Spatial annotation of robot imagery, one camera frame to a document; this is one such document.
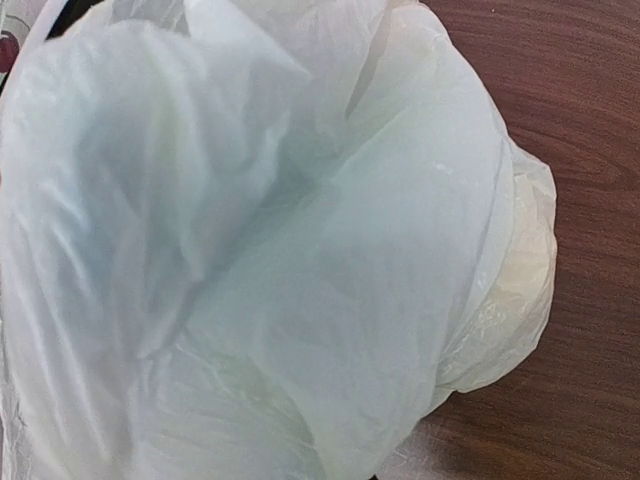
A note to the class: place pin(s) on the pale green plastic bag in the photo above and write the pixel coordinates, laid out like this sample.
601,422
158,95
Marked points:
252,239

